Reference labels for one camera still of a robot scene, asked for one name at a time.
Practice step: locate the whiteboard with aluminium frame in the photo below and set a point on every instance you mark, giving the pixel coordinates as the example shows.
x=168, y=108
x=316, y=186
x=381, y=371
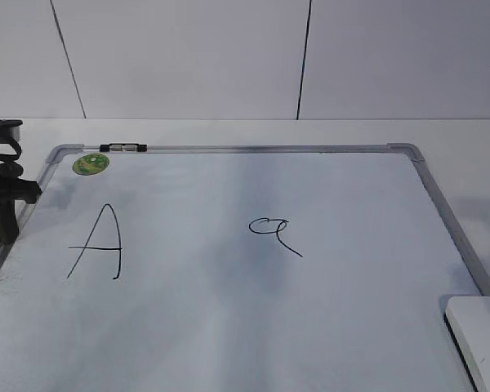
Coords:
x=236, y=269

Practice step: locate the white whiteboard eraser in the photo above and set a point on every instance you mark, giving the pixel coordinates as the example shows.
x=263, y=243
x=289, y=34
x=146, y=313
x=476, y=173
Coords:
x=468, y=320

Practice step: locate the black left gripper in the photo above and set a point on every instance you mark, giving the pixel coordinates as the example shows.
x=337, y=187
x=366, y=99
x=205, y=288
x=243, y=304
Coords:
x=13, y=188

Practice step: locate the green round magnet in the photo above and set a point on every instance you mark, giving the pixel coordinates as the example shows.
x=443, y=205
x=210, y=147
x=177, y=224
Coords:
x=90, y=164

